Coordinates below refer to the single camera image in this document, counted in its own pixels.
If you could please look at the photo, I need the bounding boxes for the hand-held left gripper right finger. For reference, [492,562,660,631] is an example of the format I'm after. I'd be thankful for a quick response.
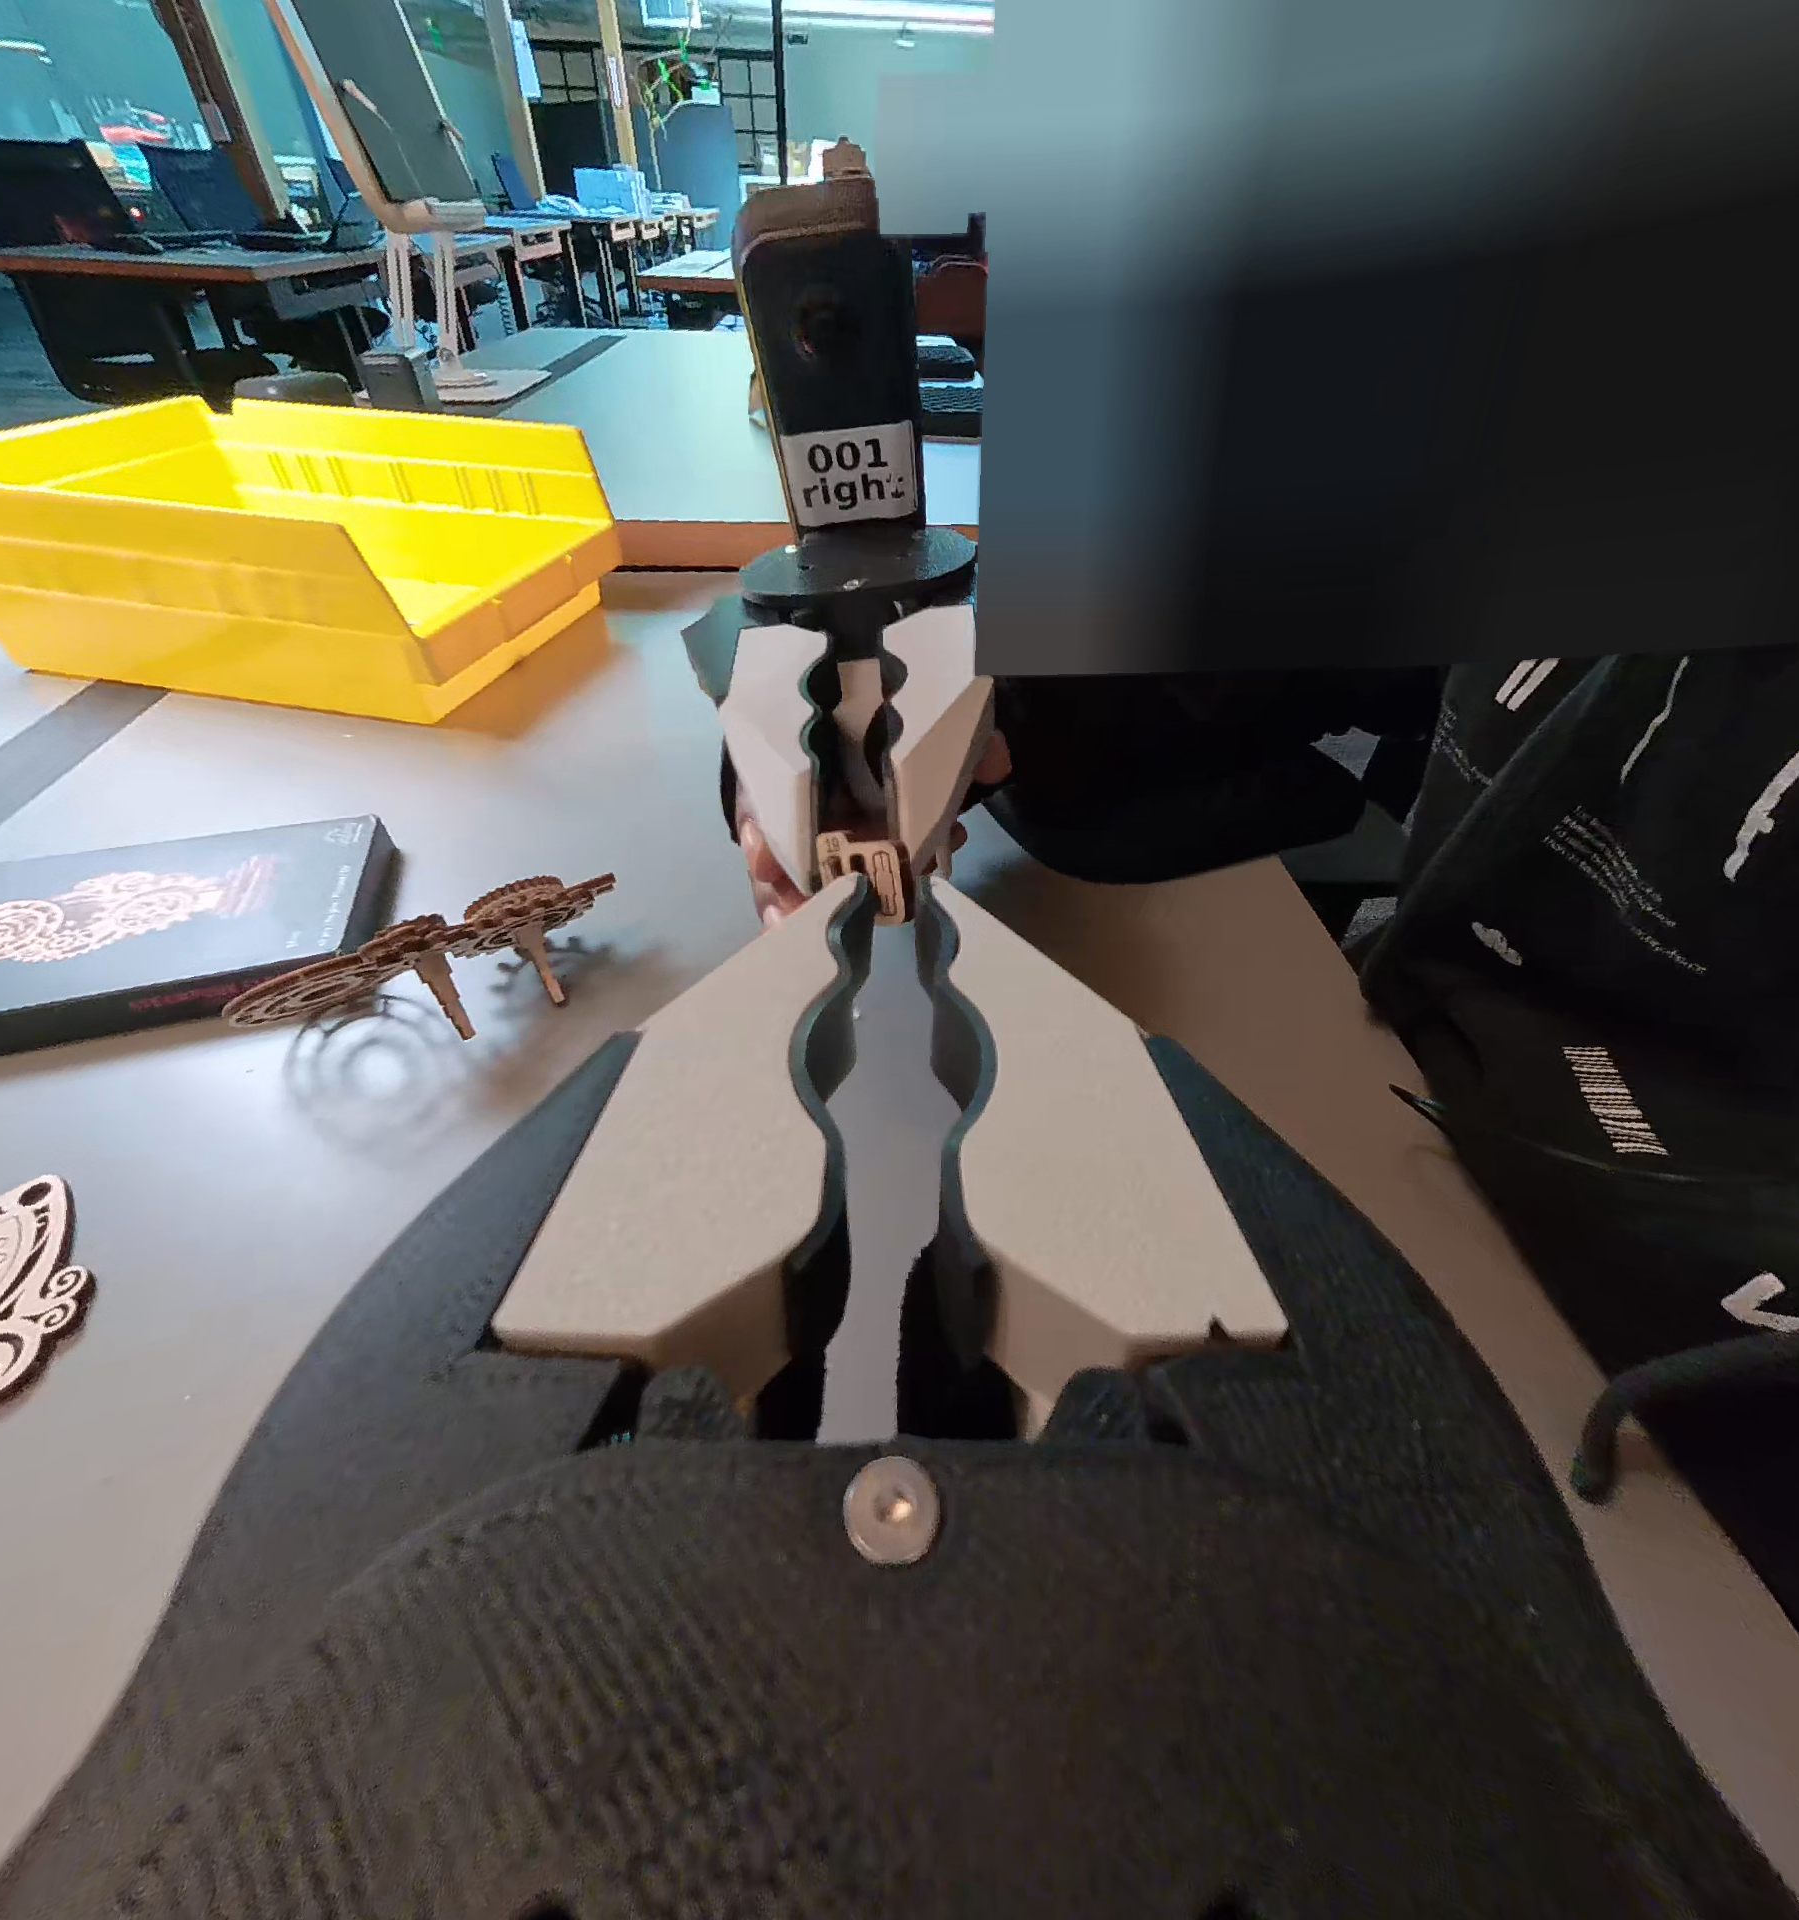
[922,884,1288,1427]

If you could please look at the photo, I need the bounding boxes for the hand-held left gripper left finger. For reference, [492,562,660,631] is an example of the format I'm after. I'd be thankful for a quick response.
[492,881,871,1403]

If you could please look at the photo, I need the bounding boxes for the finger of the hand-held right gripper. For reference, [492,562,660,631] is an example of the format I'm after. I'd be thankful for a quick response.
[877,607,1000,887]
[718,618,830,902]

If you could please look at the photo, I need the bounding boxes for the person's right forearm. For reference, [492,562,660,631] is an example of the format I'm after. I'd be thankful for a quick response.
[988,668,1440,887]

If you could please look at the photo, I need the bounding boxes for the person's right hand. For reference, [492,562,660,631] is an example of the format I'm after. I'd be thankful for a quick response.
[731,817,815,925]

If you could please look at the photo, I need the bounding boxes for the wood-edged grey table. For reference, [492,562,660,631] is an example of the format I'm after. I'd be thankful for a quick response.
[239,327,980,574]

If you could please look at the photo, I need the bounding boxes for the wooden gear assembly with pegs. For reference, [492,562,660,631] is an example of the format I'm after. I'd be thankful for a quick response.
[220,869,618,1042]

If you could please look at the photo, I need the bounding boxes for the person's black printed hoodie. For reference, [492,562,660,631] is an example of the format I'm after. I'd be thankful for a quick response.
[1356,652,1799,1667]

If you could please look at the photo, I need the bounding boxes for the yellow plastic bin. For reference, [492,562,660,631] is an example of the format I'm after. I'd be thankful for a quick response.
[0,394,622,729]

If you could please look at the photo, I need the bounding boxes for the black puzzle box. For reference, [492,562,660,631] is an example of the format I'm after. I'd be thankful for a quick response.
[0,814,399,1069]

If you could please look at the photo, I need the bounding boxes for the black laptop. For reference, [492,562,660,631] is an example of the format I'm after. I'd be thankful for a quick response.
[0,130,142,252]
[140,142,315,251]

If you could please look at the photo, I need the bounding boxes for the dark wooden table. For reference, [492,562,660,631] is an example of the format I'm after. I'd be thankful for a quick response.
[0,239,390,404]

